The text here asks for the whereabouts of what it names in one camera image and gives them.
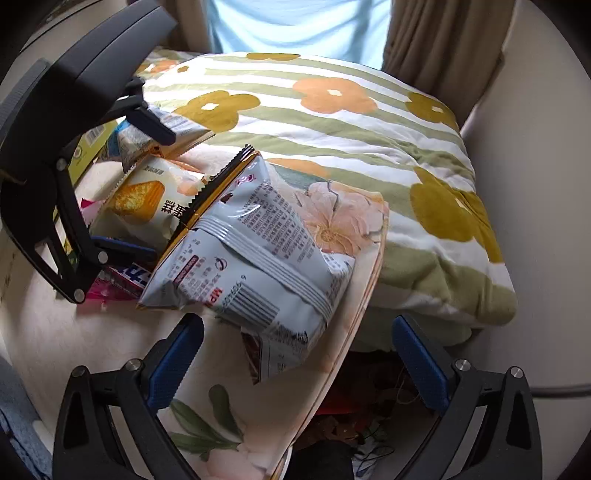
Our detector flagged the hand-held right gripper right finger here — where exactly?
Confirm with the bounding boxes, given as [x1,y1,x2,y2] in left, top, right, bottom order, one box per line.
[392,315,544,480]

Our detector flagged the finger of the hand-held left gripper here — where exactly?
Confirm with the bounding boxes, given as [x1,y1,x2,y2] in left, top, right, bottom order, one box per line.
[98,78,177,145]
[0,158,158,304]

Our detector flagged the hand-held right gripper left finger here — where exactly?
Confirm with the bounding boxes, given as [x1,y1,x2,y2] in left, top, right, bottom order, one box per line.
[53,314,205,480]

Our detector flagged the blue white snack packet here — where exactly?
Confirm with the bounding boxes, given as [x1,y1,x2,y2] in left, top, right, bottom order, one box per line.
[115,106,216,172]
[113,262,154,292]

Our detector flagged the white orange cake packet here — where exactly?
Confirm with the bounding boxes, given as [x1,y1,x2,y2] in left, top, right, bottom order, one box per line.
[104,154,211,252]

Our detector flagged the yellow green cardboard box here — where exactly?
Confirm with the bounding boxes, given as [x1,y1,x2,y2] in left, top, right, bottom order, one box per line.
[51,121,122,278]

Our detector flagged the grey foil snack packet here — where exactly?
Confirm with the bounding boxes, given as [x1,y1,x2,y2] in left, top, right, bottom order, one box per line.
[137,145,357,385]

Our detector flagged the pink snack packet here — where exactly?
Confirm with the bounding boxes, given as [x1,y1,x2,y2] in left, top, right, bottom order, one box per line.
[79,198,145,303]

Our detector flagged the red cloth pile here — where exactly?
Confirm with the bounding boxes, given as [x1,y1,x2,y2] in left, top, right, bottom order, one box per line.
[318,353,440,418]

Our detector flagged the brown curtain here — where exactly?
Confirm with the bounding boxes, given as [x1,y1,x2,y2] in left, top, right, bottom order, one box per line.
[382,0,509,112]
[157,0,218,53]

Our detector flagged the light blue cloth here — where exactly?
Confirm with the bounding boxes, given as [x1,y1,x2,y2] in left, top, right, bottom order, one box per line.
[205,0,394,70]

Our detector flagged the floral striped blanket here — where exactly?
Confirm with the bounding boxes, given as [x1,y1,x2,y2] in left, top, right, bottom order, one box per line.
[134,51,518,347]

